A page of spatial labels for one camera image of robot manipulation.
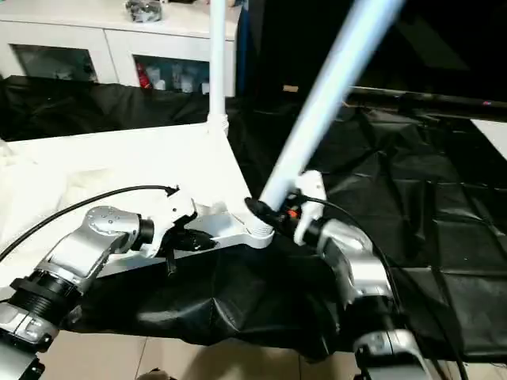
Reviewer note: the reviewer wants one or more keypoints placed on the white plastic table leg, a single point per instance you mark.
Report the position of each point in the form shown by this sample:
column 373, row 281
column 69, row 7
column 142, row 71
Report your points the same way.
column 325, row 95
column 217, row 55

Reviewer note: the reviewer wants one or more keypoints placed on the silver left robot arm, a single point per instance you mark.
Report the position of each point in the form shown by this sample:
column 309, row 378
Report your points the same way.
column 87, row 245

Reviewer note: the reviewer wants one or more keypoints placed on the grey object on cabinet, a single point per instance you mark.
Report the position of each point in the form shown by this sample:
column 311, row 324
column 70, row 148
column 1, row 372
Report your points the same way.
column 144, row 9

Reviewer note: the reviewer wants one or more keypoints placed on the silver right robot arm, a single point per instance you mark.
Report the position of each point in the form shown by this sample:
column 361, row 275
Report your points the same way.
column 356, row 269

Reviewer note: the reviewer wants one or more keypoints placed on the white cabinet with glass doors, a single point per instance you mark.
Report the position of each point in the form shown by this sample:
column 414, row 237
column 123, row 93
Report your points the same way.
column 79, row 32

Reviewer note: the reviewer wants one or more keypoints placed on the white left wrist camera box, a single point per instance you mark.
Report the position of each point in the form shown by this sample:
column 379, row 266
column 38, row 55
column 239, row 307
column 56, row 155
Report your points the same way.
column 170, row 210

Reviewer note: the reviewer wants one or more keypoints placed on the long black bar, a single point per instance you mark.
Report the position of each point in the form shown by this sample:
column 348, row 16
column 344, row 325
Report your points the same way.
column 428, row 100

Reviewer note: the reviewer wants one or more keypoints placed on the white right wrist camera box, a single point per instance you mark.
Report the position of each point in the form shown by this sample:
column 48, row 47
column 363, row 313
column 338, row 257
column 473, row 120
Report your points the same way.
column 307, row 194

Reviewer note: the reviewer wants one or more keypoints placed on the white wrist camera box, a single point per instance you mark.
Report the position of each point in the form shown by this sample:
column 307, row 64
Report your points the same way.
column 307, row 194
column 170, row 210

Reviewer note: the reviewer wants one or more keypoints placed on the red bottle in cabinet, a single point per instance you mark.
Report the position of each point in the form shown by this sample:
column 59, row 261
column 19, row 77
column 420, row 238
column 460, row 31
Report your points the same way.
column 143, row 76

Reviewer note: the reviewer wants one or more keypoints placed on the white plastic table top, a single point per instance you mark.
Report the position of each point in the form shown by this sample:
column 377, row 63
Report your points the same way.
column 119, row 158

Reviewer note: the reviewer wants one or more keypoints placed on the small tan label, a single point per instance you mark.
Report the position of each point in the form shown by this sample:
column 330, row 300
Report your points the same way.
column 291, row 88

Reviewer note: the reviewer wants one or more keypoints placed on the black plastic mat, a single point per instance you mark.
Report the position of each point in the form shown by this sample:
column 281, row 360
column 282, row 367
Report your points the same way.
column 428, row 206

